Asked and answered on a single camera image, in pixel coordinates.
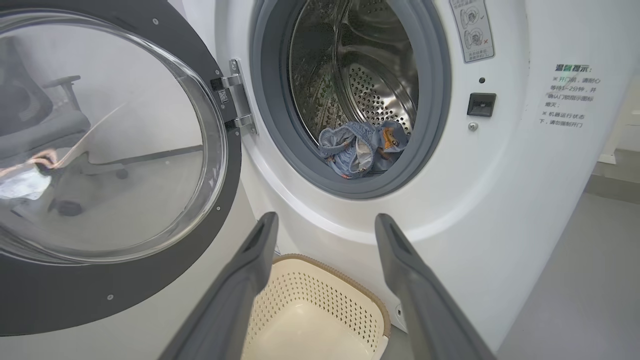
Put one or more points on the blue bear pyjama with cream panel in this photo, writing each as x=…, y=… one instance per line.
x=390, y=140

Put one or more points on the grey warning pictogram sticker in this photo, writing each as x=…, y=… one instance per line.
x=472, y=30

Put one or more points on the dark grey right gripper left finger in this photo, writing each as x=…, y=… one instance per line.
x=235, y=300

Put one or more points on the blue bear print pyjama garment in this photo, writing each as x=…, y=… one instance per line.
x=345, y=150

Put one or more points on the black door latch socket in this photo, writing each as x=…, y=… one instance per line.
x=481, y=104

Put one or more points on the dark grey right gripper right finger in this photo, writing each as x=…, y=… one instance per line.
x=425, y=310

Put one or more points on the printed text notice label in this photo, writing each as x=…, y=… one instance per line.
x=570, y=95

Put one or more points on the metal door hinge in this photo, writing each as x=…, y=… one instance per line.
x=237, y=95

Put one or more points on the stainless steel washing machine drum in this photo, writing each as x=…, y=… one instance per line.
x=350, y=60

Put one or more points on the white front-load washing machine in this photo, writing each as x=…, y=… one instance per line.
x=500, y=200

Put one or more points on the black round glass washer door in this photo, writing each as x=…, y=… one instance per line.
x=100, y=300

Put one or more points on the cream perforated laundry basket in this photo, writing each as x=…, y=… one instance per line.
x=310, y=320

